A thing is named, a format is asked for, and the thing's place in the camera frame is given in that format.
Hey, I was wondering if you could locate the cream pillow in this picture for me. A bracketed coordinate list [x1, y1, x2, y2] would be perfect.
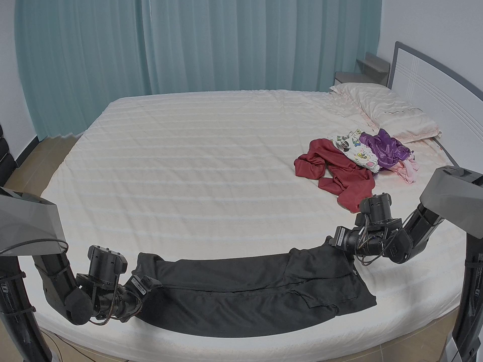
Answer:
[328, 82, 443, 144]

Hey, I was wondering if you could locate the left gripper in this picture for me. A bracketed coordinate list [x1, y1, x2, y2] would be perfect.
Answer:
[113, 276, 163, 318]

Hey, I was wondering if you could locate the blue-green curtain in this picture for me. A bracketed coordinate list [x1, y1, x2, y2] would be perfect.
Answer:
[15, 0, 382, 140]

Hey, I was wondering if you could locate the black cable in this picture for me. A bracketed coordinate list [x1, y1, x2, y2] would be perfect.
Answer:
[0, 240, 70, 258]

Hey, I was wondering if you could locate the bed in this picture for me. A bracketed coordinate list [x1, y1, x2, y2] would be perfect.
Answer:
[17, 41, 483, 359]

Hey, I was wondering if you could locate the black T-shirt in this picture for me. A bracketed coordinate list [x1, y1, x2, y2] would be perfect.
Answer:
[128, 236, 377, 338]

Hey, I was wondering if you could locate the dark red garment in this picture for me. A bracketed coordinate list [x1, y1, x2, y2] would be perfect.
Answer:
[294, 138, 376, 213]

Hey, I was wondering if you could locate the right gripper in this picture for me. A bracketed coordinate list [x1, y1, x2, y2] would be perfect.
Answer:
[332, 226, 365, 256]

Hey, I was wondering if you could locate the grey bedside table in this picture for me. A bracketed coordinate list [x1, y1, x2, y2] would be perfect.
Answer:
[335, 52, 390, 86]

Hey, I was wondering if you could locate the white printed garment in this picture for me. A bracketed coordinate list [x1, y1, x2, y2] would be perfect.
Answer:
[328, 128, 381, 173]

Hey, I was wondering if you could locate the black ribbed furniture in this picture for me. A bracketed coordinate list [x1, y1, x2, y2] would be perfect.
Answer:
[0, 124, 17, 184]

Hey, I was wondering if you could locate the purple garment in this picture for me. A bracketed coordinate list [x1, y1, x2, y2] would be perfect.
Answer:
[358, 128, 412, 169]

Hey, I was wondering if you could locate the pink garment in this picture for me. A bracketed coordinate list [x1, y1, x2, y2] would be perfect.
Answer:
[392, 157, 420, 185]

